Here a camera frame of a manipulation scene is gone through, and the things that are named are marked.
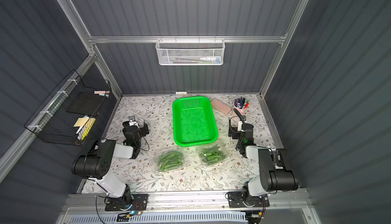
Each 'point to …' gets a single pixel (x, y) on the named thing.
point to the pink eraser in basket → (101, 92)
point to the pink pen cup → (242, 104)
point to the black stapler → (132, 118)
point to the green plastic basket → (194, 121)
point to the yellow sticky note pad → (81, 122)
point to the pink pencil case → (220, 106)
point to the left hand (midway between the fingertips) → (135, 124)
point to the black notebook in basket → (86, 103)
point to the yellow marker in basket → (84, 131)
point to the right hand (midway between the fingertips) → (241, 126)
